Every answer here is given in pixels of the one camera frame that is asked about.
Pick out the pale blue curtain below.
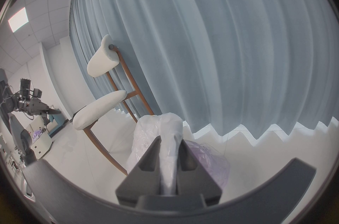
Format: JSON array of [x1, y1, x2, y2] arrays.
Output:
[[69, 0, 339, 136]]

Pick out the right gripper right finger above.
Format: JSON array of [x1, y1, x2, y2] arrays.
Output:
[[176, 139, 222, 201]]

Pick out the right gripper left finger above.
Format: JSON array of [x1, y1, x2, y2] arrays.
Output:
[[115, 136, 162, 200]]

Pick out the white plastic wrapper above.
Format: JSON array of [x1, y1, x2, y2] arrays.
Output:
[[127, 112, 184, 196]]

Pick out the purple plastic bag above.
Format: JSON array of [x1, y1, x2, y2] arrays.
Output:
[[185, 139, 230, 189]]

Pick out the square ceiling light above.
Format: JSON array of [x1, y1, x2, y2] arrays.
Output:
[[8, 7, 28, 32]]

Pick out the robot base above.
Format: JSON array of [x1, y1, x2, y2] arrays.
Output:
[[0, 133, 35, 201]]

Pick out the white cushioned wooden chair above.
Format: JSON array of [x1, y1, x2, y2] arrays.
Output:
[[73, 34, 154, 176]]

